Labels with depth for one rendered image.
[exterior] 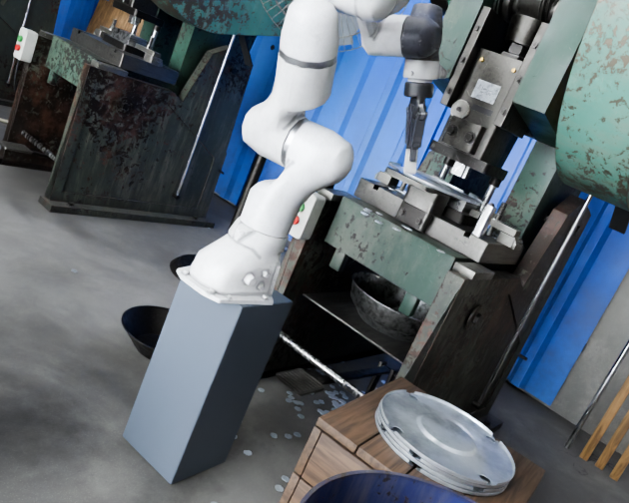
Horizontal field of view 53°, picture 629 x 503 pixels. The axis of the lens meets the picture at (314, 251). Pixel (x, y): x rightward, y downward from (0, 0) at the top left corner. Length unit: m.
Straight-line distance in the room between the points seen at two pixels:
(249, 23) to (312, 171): 1.70
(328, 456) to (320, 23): 0.79
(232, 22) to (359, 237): 1.35
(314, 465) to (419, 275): 0.65
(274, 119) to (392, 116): 2.15
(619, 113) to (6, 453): 1.44
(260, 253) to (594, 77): 0.79
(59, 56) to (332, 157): 2.05
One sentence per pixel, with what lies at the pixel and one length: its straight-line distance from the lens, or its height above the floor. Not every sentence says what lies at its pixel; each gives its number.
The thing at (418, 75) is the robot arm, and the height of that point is 1.02.
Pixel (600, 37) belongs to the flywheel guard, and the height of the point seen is 1.21.
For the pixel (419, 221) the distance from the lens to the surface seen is 1.75.
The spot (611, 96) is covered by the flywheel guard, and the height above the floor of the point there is 1.12.
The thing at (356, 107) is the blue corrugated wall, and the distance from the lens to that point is 3.50.
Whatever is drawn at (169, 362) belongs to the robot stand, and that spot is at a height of 0.24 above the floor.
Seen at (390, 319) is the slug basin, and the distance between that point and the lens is 1.84.
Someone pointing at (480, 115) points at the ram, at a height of 1.00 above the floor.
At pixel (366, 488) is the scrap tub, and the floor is 0.45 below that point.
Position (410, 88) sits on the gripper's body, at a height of 0.99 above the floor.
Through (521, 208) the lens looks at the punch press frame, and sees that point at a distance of 2.02.
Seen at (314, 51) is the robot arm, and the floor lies 0.96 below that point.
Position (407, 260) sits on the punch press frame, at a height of 0.57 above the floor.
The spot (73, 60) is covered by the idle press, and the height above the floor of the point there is 0.59.
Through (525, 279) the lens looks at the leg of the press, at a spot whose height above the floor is 0.61.
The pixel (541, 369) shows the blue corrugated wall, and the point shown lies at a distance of 3.02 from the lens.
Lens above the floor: 0.92
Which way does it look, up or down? 14 degrees down
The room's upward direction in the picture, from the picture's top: 23 degrees clockwise
